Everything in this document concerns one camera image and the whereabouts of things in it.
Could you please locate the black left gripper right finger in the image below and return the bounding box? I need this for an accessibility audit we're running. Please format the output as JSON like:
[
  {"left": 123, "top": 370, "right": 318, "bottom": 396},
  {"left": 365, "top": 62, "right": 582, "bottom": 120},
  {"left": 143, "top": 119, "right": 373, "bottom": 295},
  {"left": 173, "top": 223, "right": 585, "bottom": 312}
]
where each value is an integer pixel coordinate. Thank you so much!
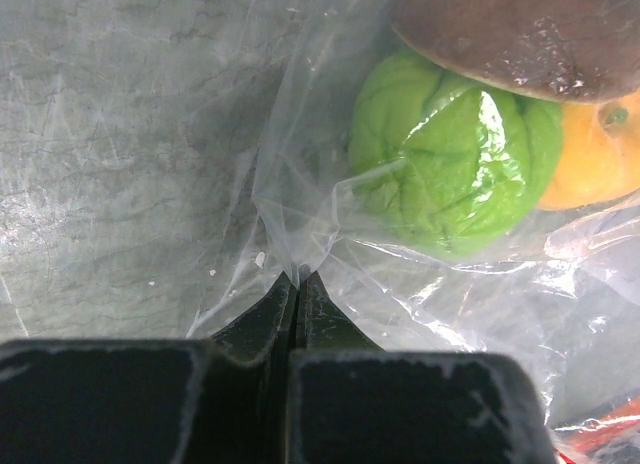
[{"left": 284, "top": 273, "right": 555, "bottom": 463}]

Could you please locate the green fake fruit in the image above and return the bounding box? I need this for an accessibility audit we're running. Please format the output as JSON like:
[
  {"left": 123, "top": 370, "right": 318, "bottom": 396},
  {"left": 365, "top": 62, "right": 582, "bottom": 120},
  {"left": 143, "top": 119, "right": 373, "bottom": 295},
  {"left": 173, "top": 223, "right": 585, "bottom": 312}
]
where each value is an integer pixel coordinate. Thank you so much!
[{"left": 347, "top": 51, "right": 563, "bottom": 256}]

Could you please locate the brown fake food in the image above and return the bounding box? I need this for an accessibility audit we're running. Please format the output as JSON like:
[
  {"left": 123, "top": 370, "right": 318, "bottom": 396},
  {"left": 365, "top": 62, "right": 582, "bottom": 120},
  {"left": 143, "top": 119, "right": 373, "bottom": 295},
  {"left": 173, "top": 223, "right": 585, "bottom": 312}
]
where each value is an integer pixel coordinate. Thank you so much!
[{"left": 389, "top": 0, "right": 639, "bottom": 104}]

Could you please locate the orange fake fruit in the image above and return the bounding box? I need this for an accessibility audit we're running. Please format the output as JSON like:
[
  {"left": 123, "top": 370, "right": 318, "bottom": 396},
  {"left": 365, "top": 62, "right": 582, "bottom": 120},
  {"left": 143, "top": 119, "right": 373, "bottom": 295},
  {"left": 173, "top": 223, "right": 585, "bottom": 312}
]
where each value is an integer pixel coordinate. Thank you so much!
[{"left": 538, "top": 91, "right": 639, "bottom": 211}]

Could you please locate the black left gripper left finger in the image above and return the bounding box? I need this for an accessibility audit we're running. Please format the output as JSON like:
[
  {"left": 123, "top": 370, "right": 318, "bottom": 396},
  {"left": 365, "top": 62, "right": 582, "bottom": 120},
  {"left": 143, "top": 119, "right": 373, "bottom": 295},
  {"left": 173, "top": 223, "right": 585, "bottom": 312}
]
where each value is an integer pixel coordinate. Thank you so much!
[{"left": 1, "top": 276, "right": 297, "bottom": 463}]

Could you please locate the clear bag with red zipper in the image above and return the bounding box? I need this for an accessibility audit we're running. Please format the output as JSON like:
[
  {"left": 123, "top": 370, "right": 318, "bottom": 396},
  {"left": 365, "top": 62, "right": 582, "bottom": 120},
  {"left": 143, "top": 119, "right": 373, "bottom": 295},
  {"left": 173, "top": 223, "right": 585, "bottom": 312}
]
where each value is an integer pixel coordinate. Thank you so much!
[{"left": 184, "top": 0, "right": 640, "bottom": 464}]

